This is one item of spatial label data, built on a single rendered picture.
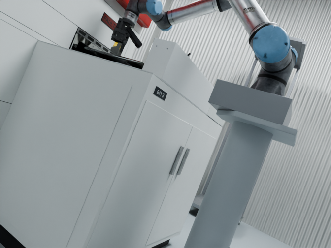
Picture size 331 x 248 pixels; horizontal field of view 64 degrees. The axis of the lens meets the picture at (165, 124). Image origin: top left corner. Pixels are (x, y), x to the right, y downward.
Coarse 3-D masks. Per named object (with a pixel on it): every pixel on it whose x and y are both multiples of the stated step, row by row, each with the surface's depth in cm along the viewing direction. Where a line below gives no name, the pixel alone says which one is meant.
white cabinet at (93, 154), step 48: (48, 48) 112; (48, 96) 106; (96, 96) 95; (144, 96) 88; (0, 144) 114; (48, 144) 101; (96, 144) 91; (144, 144) 97; (192, 144) 137; (0, 192) 107; (48, 192) 96; (96, 192) 88; (144, 192) 109; (192, 192) 163; (0, 240) 107; (48, 240) 92; (96, 240) 91; (144, 240) 125
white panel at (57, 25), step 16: (0, 0) 100; (16, 0) 104; (32, 0) 109; (48, 0) 115; (64, 0) 121; (80, 0) 128; (96, 0) 135; (112, 0) 144; (0, 16) 101; (16, 16) 106; (32, 16) 111; (48, 16) 117; (64, 16) 124; (80, 16) 130; (96, 16) 138; (112, 16) 147; (32, 32) 113; (48, 32) 119; (64, 32) 126; (96, 32) 142; (112, 32) 151; (128, 48) 167
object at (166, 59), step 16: (160, 48) 95; (176, 48) 94; (144, 64) 97; (160, 64) 94; (176, 64) 98; (192, 64) 109; (176, 80) 102; (192, 80) 113; (192, 96) 119; (208, 96) 135
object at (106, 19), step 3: (105, 15) 143; (102, 18) 142; (105, 18) 144; (108, 18) 145; (105, 21) 144; (108, 21) 146; (111, 21) 148; (108, 24) 147; (111, 24) 148; (114, 24) 150; (111, 27) 149; (114, 27) 151
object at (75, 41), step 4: (76, 36) 131; (80, 36) 133; (72, 40) 131; (76, 40) 132; (80, 40) 134; (84, 40) 136; (72, 44) 131; (76, 44) 132; (84, 44) 138; (88, 44) 138; (92, 44) 141; (72, 48) 131; (76, 48) 133; (96, 48) 144
